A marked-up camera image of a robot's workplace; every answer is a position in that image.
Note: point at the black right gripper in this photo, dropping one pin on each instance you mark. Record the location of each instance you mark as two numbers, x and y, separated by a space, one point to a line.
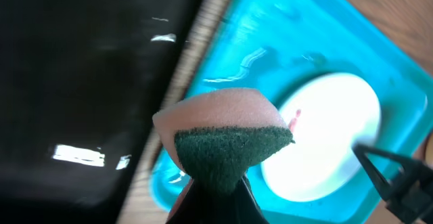
404 182

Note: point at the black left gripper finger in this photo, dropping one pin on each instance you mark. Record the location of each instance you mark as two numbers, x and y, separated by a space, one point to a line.
198 206

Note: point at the green pink sponge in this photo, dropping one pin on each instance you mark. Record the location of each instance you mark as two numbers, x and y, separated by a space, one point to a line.
215 137

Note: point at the light blue plate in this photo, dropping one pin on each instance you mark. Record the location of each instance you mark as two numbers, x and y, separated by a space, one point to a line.
326 116

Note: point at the black water tray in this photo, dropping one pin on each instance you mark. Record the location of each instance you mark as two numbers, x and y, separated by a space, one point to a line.
80 82

